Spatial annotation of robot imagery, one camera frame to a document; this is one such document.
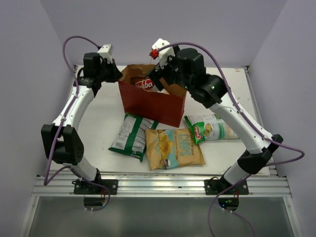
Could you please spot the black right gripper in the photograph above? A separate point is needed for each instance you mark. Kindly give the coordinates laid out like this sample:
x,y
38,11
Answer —
x,y
157,73

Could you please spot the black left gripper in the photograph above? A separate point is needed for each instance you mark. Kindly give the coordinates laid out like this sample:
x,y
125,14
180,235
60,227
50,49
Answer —
x,y
116,74

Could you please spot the red Chuba chips bag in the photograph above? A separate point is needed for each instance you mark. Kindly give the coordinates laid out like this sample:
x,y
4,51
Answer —
x,y
145,85

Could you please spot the red brown paper bag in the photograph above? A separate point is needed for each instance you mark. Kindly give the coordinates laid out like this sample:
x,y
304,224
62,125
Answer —
x,y
166,108

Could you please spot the dark green chips bag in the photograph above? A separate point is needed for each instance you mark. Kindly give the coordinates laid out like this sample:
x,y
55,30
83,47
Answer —
x,y
131,138

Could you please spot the light green Chuba chips bag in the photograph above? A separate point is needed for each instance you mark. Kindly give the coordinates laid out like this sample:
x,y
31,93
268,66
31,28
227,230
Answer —
x,y
209,128

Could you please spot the tan kettle chips bag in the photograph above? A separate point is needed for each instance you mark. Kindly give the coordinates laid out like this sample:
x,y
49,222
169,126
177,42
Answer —
x,y
172,148

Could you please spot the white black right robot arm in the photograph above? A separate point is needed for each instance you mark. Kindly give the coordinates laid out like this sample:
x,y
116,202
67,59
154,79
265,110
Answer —
x,y
260,144

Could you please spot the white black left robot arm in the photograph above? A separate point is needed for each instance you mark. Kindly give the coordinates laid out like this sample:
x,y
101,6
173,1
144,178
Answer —
x,y
61,140

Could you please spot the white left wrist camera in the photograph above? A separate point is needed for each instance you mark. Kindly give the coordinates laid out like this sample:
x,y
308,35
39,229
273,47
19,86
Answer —
x,y
106,49

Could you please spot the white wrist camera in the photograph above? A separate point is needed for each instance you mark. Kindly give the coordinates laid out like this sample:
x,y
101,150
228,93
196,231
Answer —
x,y
106,49
165,52

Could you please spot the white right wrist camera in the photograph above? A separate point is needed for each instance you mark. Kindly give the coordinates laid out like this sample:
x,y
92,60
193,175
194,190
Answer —
x,y
165,52

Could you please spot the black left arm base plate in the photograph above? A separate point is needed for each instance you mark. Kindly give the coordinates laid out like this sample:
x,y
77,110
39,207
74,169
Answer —
x,y
106,186

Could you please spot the aluminium table frame rail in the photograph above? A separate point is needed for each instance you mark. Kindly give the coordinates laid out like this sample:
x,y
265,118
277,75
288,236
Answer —
x,y
100,125

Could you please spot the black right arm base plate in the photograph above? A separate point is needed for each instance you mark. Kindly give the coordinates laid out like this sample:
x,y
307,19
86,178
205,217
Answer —
x,y
214,186

